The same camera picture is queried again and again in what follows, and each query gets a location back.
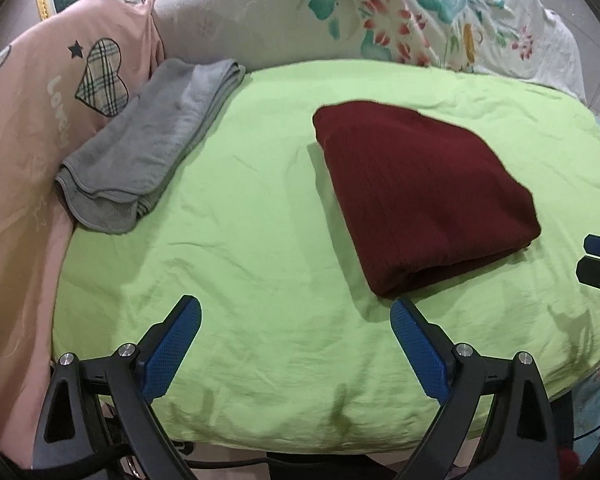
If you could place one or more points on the green bed sheet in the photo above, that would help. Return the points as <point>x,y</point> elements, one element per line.
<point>255,235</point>

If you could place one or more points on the pink heart-print quilt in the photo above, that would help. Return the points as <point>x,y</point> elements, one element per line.
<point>20,160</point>

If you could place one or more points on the white floral pillow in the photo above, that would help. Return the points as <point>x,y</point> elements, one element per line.
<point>280,25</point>

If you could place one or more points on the maroon knit sweater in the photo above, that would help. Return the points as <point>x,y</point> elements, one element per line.
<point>420,190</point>

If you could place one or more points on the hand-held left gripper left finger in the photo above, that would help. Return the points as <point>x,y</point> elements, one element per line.
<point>175,345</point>

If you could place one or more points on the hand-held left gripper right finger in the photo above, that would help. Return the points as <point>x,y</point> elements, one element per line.
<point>420,355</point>

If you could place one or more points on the grey towel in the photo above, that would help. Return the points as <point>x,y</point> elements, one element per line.
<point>145,130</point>

